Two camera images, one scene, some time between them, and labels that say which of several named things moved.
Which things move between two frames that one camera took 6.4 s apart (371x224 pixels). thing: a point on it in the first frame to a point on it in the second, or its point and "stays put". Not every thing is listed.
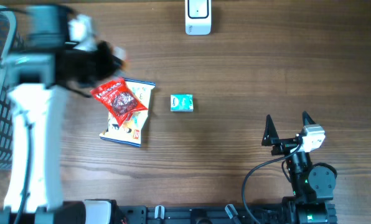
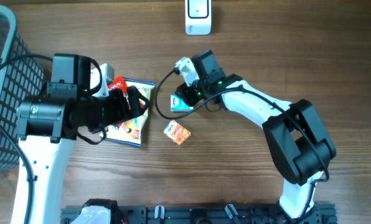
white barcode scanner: x=198 y=17 stays put
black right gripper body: x=284 y=145 to x=193 y=93
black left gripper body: x=86 y=65 to x=103 y=111
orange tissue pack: x=123 y=64 to x=177 y=132
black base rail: x=294 y=213 stays put
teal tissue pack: x=183 y=102 stays put
